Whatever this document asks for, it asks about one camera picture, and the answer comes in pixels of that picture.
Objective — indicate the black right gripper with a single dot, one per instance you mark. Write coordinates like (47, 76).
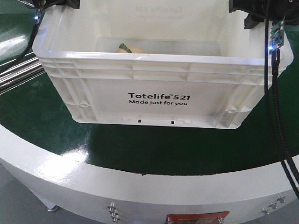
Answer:
(278, 10)

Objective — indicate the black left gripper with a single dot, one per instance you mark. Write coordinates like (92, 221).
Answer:
(44, 4)

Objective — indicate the cream toy with green leaf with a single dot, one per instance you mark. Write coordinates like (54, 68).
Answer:
(123, 48)

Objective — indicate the white plastic Totelife crate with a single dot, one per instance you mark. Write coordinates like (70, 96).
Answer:
(201, 67)

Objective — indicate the green circuit board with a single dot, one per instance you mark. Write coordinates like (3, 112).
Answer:
(276, 36)

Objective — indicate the steel guide rails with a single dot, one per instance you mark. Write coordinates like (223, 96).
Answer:
(25, 70)

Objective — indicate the white curved conveyor rim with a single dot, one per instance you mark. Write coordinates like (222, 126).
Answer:
(113, 196)

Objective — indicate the red warning label plate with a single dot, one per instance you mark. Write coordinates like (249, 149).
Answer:
(205, 218)

